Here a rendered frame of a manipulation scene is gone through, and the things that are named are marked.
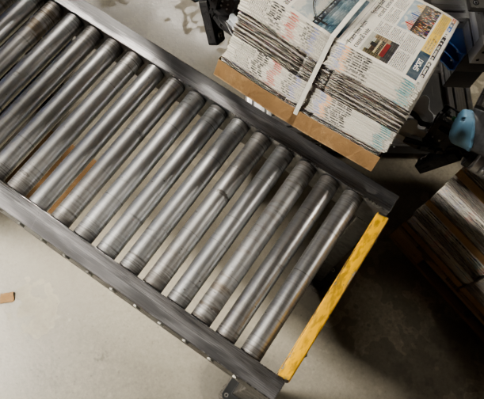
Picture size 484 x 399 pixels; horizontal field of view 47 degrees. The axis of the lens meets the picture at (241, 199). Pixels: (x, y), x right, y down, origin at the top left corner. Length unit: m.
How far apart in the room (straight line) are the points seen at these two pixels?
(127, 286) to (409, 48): 0.74
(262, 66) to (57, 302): 1.27
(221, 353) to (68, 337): 0.95
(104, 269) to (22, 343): 0.90
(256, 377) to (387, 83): 0.64
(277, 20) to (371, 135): 0.28
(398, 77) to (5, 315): 1.58
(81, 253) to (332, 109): 0.62
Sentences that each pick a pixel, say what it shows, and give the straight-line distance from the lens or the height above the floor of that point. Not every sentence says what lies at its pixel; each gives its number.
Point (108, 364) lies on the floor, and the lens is 2.03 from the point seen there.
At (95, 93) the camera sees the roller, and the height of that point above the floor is 0.80.
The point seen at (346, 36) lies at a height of 1.18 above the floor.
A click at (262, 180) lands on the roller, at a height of 0.80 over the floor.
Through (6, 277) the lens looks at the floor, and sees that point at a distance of 2.16.
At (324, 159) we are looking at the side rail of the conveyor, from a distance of 1.35.
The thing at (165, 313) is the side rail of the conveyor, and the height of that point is 0.80.
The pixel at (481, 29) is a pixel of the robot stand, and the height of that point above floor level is 0.76.
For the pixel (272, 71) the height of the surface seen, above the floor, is 1.07.
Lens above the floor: 2.00
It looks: 69 degrees down
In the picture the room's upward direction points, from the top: 10 degrees clockwise
